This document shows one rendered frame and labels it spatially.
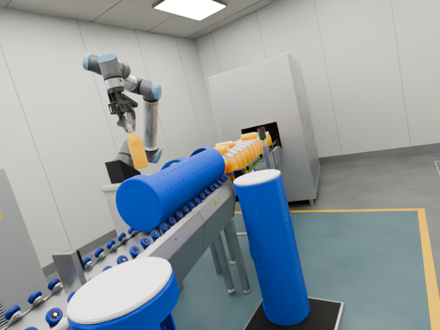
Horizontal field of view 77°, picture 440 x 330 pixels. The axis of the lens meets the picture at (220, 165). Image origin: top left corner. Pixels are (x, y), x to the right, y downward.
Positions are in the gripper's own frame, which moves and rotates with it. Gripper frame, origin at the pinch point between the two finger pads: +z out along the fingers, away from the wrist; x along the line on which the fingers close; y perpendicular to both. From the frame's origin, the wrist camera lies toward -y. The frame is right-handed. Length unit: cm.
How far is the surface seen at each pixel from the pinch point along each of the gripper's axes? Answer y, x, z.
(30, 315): 68, -6, 53
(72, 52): -220, -245, -135
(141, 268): 58, 37, 42
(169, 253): 17, 15, 61
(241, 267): -69, 11, 124
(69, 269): 56, 3, 44
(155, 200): 12.3, 12.2, 35.4
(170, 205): 5.4, 14.7, 41.1
